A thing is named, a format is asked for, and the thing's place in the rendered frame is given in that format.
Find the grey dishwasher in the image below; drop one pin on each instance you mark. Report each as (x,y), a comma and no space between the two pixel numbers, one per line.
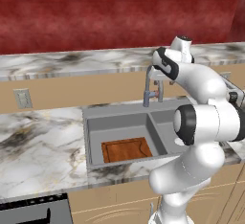
(35,213)

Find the brown wooden cutting board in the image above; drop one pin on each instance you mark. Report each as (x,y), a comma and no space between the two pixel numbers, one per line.
(126,149)

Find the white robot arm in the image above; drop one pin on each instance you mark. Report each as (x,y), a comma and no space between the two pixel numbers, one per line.
(204,129)

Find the grey sink faucet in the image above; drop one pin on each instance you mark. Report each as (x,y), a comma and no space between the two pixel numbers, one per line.
(147,90)

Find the grey double sink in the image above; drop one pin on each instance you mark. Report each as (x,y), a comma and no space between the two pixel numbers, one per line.
(127,124)

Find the tan cupboard door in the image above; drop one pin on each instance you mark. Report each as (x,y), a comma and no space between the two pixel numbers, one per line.
(220,199)
(121,213)

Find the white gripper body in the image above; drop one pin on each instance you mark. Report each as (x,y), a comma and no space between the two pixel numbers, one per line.
(158,73)

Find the tan cupboard front panel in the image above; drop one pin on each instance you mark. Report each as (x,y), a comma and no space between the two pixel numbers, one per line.
(111,194)

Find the grey wall outlet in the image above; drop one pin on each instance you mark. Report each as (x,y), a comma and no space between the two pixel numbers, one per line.
(23,98)
(225,74)

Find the white toaster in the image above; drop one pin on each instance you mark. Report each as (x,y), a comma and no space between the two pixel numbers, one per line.
(232,86)

